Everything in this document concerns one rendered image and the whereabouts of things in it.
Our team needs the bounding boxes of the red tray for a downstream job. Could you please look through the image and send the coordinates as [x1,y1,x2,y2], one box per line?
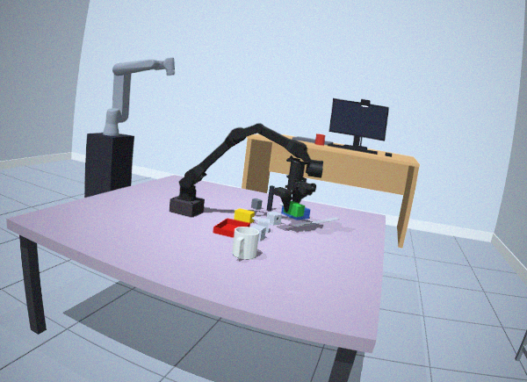
[213,218,250,238]

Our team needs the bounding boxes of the white mug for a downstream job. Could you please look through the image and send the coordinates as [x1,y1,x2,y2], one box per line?
[232,227,259,259]

